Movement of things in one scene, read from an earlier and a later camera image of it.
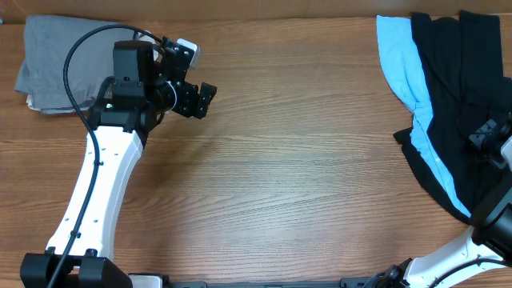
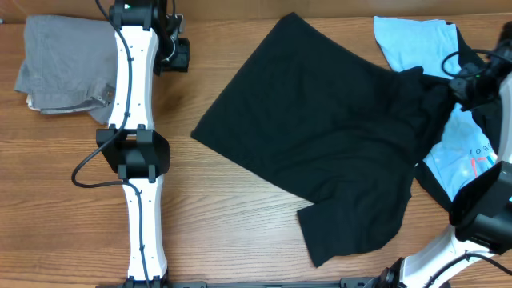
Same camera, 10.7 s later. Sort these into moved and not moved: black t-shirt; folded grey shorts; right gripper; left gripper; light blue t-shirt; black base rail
Moved: left gripper; black t-shirt; light blue t-shirt; right gripper
Not moved: black base rail; folded grey shorts
